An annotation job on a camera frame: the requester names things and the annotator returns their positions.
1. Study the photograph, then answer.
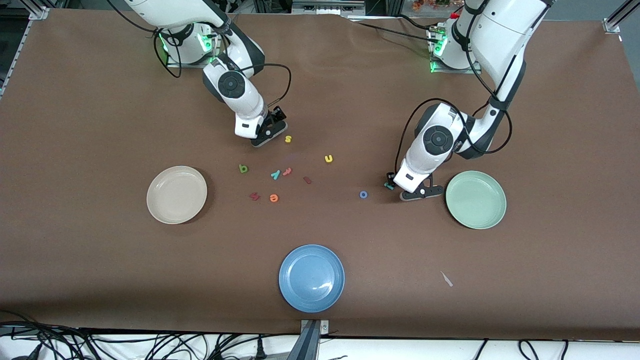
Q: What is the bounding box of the light green plate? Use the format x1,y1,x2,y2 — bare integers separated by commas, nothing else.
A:
445,170,507,230

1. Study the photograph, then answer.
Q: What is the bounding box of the beige plate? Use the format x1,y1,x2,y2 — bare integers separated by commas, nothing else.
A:
146,165,208,225

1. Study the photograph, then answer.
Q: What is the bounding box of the grey equipment box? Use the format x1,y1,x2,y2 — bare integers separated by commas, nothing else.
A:
291,0,367,16

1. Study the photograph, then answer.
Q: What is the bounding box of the blue plate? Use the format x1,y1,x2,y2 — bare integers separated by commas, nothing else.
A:
278,244,346,314

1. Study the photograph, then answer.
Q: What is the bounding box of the orange flower decoration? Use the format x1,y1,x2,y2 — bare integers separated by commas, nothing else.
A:
411,0,453,12

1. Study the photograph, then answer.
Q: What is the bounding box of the brown table cover sheet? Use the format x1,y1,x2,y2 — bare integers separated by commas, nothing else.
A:
0,9,640,342

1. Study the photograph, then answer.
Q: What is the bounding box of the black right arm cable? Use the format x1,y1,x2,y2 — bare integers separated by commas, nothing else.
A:
105,0,292,108

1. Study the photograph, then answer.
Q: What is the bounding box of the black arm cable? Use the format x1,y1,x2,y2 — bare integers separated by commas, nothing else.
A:
105,0,292,108
395,0,513,173

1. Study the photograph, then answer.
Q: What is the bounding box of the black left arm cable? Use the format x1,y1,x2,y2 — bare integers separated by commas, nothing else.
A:
395,0,513,173

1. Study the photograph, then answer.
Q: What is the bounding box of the thin black cable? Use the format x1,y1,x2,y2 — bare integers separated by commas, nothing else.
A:
350,14,443,46

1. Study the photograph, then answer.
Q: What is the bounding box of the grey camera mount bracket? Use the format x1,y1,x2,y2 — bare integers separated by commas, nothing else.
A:
299,320,331,360

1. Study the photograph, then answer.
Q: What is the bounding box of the aluminium frame corner bracket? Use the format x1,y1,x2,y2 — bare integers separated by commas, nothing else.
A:
602,0,640,33
27,0,51,21

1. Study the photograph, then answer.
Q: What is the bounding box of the aluminium table frame rail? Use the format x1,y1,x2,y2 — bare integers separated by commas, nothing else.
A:
0,15,33,98

